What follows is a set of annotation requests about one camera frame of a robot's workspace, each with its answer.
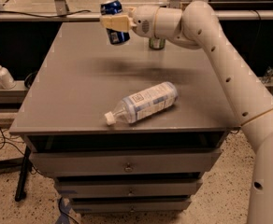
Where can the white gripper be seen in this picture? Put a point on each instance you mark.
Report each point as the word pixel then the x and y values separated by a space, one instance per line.
pixel 143 20

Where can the blue pepsi can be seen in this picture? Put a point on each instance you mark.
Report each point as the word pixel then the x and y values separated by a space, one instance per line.
pixel 113 7

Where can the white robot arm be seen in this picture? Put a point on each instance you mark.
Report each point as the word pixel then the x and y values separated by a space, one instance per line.
pixel 197 26

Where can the green soda can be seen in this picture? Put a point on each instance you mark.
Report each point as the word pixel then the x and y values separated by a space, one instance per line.
pixel 156 43

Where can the clear plastic water bottle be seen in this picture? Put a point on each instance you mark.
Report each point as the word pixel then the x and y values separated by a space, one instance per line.
pixel 142 104

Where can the white pump dispenser bottle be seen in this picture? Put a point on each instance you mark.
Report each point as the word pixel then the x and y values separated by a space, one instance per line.
pixel 6 79

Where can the grey drawer cabinet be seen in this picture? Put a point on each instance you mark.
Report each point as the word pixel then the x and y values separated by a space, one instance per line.
pixel 123 128

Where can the top grey drawer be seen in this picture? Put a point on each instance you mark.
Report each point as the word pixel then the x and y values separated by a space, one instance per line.
pixel 136 162

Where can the grey drawer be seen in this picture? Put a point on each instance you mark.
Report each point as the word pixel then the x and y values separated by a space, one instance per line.
pixel 136 162
pixel 129 188
pixel 132 206

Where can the middle grey drawer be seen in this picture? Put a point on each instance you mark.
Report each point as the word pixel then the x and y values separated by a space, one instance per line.
pixel 129 188

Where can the bottom grey drawer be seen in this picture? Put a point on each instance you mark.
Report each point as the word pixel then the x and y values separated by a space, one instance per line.
pixel 132 206

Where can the black stand leg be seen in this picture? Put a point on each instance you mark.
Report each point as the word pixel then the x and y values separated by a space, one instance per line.
pixel 25 169

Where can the metal frame rail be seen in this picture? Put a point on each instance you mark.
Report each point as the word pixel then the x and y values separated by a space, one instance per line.
pixel 83 16

